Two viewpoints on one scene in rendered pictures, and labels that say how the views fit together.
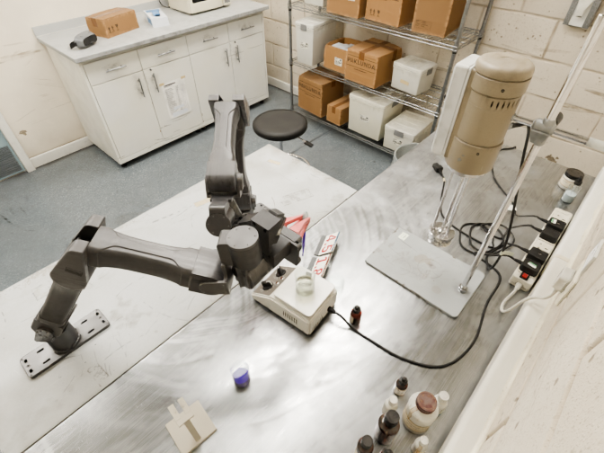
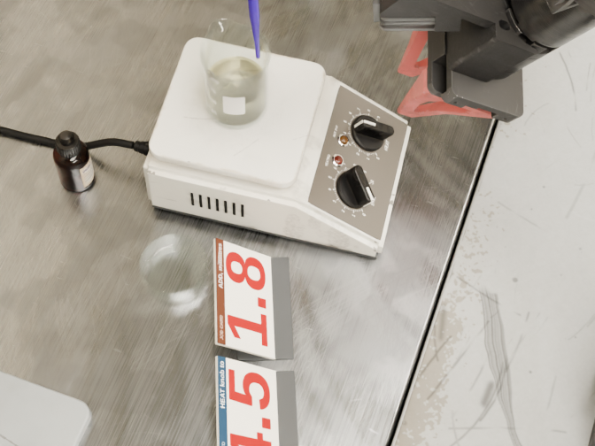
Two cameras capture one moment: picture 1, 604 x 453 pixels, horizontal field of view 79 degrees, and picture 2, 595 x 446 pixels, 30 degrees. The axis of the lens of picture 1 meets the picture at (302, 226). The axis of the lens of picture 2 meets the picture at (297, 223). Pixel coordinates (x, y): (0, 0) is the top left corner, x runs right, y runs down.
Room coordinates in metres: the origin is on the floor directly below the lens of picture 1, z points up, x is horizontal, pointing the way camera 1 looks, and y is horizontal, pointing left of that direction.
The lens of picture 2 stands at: (1.03, -0.18, 1.73)
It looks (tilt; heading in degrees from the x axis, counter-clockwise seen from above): 62 degrees down; 154
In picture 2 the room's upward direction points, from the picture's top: 4 degrees clockwise
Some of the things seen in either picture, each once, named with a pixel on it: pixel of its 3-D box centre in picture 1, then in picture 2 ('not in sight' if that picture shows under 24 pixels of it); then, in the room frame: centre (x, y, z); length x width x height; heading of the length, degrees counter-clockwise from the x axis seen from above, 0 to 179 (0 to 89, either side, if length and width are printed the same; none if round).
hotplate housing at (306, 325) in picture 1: (297, 295); (269, 146); (0.58, 0.01, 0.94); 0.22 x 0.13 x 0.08; 54
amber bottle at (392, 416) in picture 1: (387, 425); not in sight; (0.25, -0.18, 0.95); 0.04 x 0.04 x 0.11
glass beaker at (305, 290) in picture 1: (305, 282); (234, 74); (0.56, -0.01, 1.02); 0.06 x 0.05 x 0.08; 3
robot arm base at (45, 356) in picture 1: (60, 334); not in sight; (0.46, 0.60, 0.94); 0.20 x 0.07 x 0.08; 137
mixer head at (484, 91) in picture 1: (475, 116); not in sight; (0.71, -0.36, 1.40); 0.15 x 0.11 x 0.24; 47
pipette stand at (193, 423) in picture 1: (184, 417); not in sight; (0.26, 0.24, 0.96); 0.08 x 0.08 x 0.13; 41
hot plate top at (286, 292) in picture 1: (304, 290); (239, 110); (0.56, -0.01, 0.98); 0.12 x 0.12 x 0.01; 53
